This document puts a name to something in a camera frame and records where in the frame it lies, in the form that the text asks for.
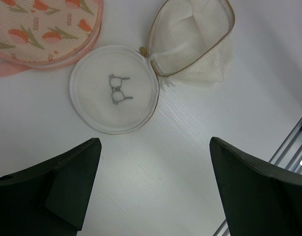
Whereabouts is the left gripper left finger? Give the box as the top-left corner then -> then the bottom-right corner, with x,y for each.
0,138 -> 102,236

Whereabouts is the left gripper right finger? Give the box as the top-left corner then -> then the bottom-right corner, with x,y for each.
209,137 -> 302,236

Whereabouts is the white round mesh laundry bag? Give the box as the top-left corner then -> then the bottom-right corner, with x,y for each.
69,0 -> 235,135

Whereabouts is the pink floral laundry bag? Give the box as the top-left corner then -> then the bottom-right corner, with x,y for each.
0,0 -> 104,77

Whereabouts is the aluminium mounting rail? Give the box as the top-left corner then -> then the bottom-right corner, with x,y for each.
213,108 -> 302,236

